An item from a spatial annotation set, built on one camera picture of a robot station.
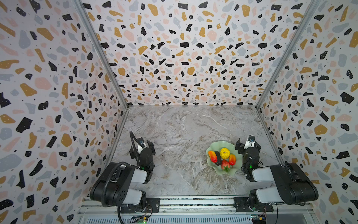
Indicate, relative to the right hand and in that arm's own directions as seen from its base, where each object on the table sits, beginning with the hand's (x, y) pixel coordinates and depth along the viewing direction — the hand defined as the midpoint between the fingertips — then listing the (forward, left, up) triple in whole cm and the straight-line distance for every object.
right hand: (247, 137), depth 88 cm
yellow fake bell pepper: (-8, +14, -6) cm, 17 cm away
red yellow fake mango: (-11, +22, -5) cm, 25 cm away
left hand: (-4, +68, +1) cm, 68 cm away
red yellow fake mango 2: (-11, +10, -7) cm, 17 cm away
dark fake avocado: (-13, +18, -7) cm, 23 cm away
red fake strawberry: (-15, +15, -7) cm, 22 cm away
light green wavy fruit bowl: (-2, +19, -8) cm, 20 cm away
